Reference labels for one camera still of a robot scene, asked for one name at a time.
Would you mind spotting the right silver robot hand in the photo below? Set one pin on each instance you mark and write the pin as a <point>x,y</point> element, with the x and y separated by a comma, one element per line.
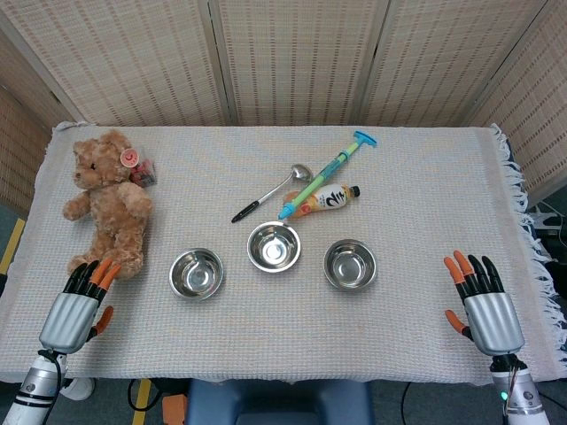
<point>491,321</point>

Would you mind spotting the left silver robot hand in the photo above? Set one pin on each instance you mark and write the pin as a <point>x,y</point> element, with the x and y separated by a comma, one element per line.
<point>68,319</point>

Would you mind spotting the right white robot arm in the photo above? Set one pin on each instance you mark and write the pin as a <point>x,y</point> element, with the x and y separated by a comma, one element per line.
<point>516,389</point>

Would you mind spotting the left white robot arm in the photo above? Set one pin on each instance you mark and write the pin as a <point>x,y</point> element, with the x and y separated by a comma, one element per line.
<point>33,389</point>

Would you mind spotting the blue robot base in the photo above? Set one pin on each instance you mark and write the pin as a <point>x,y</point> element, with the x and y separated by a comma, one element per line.
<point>277,403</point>

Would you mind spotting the small metal bowl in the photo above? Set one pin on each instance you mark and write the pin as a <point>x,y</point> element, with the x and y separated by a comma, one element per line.
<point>196,274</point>
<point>350,265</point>

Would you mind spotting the large metal bowl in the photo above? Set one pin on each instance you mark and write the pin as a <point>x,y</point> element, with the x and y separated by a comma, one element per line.
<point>274,246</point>

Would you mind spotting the brown teddy bear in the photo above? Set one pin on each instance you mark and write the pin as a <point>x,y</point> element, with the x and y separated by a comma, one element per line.
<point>108,199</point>

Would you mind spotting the orange block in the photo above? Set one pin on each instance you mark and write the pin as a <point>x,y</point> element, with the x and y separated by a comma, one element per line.
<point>173,409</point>

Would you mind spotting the orange drink bottle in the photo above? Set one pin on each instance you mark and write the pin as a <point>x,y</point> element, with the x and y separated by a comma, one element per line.
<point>330,198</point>

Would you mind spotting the white woven tablecloth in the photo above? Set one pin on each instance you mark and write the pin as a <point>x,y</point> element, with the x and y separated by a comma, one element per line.
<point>283,301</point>

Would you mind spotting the green blue toy syringe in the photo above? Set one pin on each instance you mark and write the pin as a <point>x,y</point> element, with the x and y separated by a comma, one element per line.
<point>325,175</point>

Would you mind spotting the beige folding screen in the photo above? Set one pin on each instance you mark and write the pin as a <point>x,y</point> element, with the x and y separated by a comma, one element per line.
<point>283,57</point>

